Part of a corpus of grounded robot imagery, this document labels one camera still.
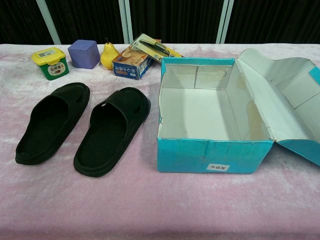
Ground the black slipper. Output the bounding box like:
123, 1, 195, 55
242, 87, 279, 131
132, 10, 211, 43
73, 86, 152, 178
14, 82, 91, 166

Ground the blue and orange snack box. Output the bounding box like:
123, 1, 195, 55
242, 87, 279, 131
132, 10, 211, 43
112, 45, 154, 81

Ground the teal cardboard shoe box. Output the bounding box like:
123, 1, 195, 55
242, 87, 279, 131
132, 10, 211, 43
156, 48, 320, 174

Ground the razor in yellow blister pack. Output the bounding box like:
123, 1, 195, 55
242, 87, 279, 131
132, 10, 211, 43
131, 33, 186, 64

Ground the yellow pear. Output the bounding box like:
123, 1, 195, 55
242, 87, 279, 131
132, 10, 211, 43
100, 37, 120, 71

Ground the purple foam cube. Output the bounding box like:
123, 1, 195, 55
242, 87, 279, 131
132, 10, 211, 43
67, 39, 98, 69

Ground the pink plush table cloth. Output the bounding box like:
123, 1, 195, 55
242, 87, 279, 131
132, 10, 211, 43
0, 42, 320, 240

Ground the green tub with yellow lid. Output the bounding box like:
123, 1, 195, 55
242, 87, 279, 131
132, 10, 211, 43
31, 46, 70, 81

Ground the white partition frame post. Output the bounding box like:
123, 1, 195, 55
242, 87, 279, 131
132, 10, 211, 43
118, 0, 134, 45
216, 0, 235, 45
35, 0, 62, 45

